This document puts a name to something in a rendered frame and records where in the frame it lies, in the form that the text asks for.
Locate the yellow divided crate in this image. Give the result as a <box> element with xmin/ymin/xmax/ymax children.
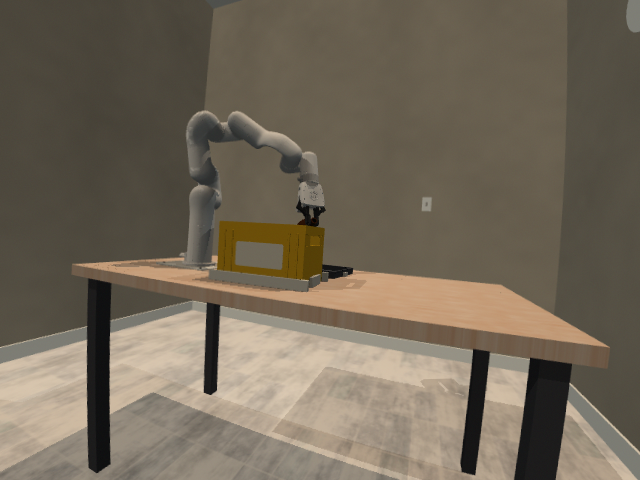
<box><xmin>217</xmin><ymin>221</ymin><xmax>325</xmax><ymax>282</ymax></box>

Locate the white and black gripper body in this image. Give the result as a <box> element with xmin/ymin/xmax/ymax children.
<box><xmin>298</xmin><ymin>180</ymin><xmax>325</xmax><ymax>210</ymax></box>

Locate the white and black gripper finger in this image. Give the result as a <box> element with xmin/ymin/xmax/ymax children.
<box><xmin>313</xmin><ymin>207</ymin><xmax>326</xmax><ymax>227</ymax></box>
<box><xmin>296</xmin><ymin>199</ymin><xmax>311</xmax><ymax>226</ymax></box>

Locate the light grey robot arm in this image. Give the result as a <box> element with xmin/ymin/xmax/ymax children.
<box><xmin>179</xmin><ymin>111</ymin><xmax>319</xmax><ymax>266</ymax></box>

